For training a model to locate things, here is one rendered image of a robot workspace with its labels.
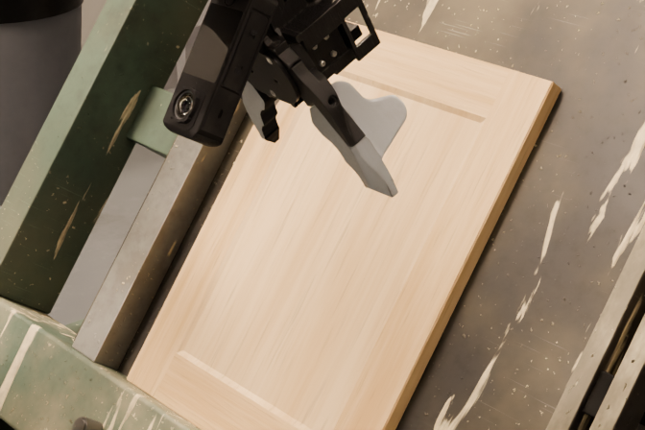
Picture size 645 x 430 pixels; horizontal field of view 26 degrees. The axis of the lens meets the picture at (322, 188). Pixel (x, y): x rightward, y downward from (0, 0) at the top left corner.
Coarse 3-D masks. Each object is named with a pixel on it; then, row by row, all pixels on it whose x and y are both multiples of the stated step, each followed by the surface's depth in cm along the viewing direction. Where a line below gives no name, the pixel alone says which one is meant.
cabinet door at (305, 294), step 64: (384, 64) 156; (448, 64) 150; (448, 128) 147; (512, 128) 141; (256, 192) 161; (320, 192) 155; (448, 192) 144; (192, 256) 164; (256, 256) 158; (320, 256) 152; (384, 256) 146; (448, 256) 141; (192, 320) 160; (256, 320) 154; (320, 320) 148; (384, 320) 143; (448, 320) 140; (192, 384) 156; (256, 384) 151; (320, 384) 145; (384, 384) 140
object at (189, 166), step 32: (192, 160) 166; (160, 192) 168; (192, 192) 167; (160, 224) 166; (128, 256) 168; (160, 256) 167; (128, 288) 166; (96, 320) 167; (128, 320) 166; (96, 352) 165
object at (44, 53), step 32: (0, 0) 412; (32, 0) 416; (64, 0) 425; (0, 32) 416; (32, 32) 420; (64, 32) 430; (0, 64) 421; (32, 64) 425; (64, 64) 434; (0, 96) 426; (32, 96) 429; (0, 128) 430; (32, 128) 433; (0, 160) 435; (0, 192) 440
